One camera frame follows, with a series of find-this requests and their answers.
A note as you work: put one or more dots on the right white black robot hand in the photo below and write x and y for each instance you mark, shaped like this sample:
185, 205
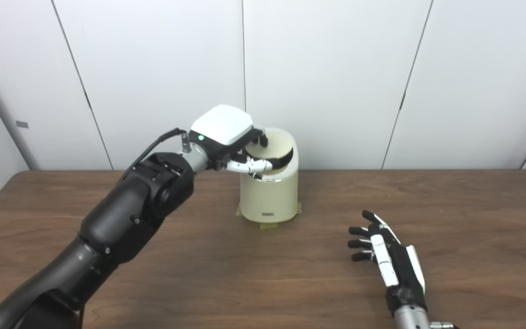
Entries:
400, 269

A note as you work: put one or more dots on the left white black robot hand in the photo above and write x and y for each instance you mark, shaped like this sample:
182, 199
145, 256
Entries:
222, 125

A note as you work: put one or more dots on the cream round bin lid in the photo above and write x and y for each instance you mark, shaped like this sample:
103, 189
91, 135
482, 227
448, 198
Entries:
279, 144

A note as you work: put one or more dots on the cream-colored trash bin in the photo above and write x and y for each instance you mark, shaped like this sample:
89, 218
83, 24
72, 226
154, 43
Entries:
270, 196

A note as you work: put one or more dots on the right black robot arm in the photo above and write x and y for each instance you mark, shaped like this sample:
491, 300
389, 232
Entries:
411, 320

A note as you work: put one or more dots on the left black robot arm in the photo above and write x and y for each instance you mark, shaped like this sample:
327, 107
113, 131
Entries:
121, 219

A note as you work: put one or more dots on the wide yellow tape piece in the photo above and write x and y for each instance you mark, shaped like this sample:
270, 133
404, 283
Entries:
266, 225

